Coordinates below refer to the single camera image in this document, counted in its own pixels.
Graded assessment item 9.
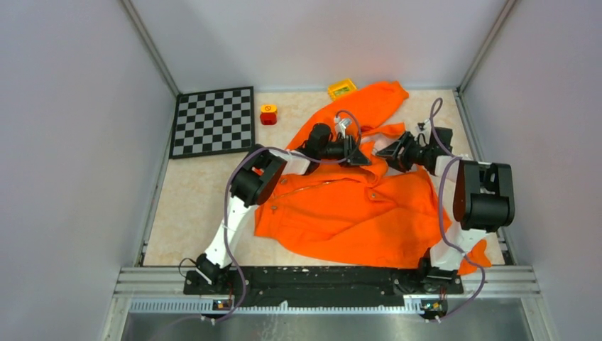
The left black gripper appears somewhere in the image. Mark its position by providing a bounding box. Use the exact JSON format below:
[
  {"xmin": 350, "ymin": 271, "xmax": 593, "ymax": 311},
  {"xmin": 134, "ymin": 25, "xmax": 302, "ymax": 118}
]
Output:
[{"xmin": 318, "ymin": 135, "xmax": 371, "ymax": 168}]

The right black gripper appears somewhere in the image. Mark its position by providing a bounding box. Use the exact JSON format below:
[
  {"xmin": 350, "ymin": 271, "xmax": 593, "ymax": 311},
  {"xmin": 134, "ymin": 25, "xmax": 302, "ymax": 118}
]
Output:
[{"xmin": 376, "ymin": 132, "xmax": 433, "ymax": 173}]

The orange jacket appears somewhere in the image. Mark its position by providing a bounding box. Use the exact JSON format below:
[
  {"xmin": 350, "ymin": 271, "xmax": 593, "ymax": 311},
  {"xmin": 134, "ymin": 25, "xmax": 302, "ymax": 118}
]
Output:
[{"xmin": 253, "ymin": 80, "xmax": 493, "ymax": 277}]

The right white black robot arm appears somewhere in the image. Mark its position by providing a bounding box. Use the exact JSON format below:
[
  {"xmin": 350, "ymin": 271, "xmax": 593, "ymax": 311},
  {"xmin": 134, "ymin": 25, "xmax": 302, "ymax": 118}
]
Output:
[{"xmin": 376, "ymin": 126, "xmax": 515, "ymax": 293}]

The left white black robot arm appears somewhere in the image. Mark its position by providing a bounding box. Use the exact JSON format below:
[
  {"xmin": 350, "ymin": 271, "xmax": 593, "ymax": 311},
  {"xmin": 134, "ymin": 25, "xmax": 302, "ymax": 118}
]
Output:
[{"xmin": 195, "ymin": 119, "xmax": 371, "ymax": 294}]

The yellow toy crate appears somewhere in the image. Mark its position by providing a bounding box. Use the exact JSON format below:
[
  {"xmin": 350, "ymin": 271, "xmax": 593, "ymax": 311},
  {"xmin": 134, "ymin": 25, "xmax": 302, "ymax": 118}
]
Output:
[{"xmin": 327, "ymin": 78, "xmax": 357, "ymax": 101}]

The red and yellow block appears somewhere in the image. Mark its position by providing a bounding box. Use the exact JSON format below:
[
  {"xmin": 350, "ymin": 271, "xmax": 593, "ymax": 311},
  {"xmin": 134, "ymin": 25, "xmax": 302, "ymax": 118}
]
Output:
[{"xmin": 260, "ymin": 104, "xmax": 278, "ymax": 126}]

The black and white chessboard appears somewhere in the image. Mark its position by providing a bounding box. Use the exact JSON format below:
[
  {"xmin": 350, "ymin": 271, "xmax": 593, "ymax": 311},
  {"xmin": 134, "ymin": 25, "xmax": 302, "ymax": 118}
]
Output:
[{"xmin": 169, "ymin": 86, "xmax": 256, "ymax": 159}]

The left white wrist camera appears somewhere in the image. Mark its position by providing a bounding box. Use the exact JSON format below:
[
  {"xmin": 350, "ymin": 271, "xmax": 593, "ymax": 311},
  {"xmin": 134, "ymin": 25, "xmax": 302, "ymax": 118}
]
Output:
[{"xmin": 334, "ymin": 116, "xmax": 353, "ymax": 140}]

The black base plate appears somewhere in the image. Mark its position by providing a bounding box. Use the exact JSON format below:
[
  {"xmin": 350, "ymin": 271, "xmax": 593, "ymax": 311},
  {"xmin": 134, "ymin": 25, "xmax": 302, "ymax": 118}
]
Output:
[{"xmin": 183, "ymin": 266, "xmax": 464, "ymax": 308}]

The aluminium frame rail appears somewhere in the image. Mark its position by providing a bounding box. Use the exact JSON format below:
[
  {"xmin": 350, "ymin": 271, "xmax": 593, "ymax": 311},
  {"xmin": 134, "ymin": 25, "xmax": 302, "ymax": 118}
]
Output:
[{"xmin": 103, "ymin": 266, "xmax": 554, "ymax": 340}]

